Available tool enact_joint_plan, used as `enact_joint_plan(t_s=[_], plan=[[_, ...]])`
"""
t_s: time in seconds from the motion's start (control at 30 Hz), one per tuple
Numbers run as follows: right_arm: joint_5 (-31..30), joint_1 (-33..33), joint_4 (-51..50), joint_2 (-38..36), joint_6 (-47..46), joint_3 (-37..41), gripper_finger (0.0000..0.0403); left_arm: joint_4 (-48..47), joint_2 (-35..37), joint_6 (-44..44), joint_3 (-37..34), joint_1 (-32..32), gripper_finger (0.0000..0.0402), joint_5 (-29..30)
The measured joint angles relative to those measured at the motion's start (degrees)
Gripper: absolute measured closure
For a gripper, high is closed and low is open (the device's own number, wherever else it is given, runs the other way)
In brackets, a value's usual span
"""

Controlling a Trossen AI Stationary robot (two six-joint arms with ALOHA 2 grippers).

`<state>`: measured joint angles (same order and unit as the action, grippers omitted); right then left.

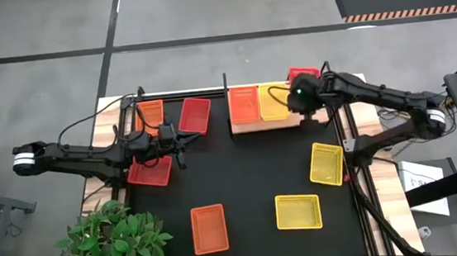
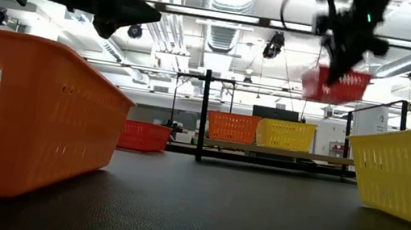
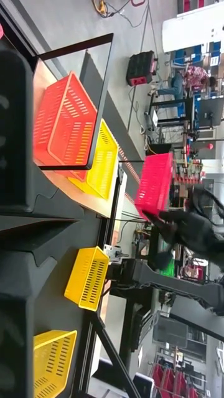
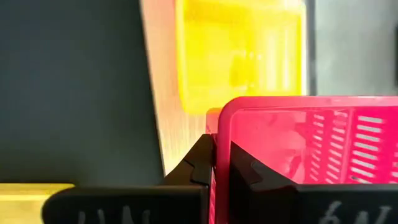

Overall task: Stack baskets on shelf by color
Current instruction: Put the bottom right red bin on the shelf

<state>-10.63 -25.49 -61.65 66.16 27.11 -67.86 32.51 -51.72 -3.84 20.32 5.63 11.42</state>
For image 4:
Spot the black table mat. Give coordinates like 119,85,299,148
0,0,165,187

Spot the light wooden shelf board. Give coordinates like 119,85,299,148
139,0,218,177

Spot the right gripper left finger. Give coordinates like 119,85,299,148
42,133,216,224

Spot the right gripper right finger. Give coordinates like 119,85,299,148
229,141,398,224

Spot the red plastic basket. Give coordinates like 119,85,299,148
205,95,398,224

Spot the yellow plastic basket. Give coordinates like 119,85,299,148
175,0,308,114

